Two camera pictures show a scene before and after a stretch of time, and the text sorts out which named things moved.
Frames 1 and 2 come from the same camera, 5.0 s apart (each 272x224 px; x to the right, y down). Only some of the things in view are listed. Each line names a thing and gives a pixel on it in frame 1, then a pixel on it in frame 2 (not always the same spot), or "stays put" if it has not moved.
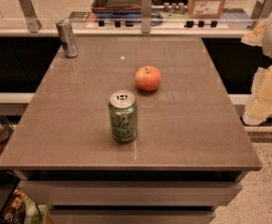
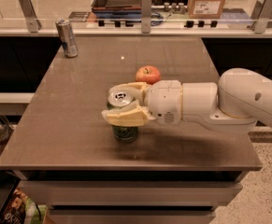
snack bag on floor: [21, 209] stays put
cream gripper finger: [267, 91] to [130, 114]
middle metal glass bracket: [146, 7] stays put
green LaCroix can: [124, 115] stays put
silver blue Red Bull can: [67, 36] stays put
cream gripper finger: [255, 37] to [136, 89]
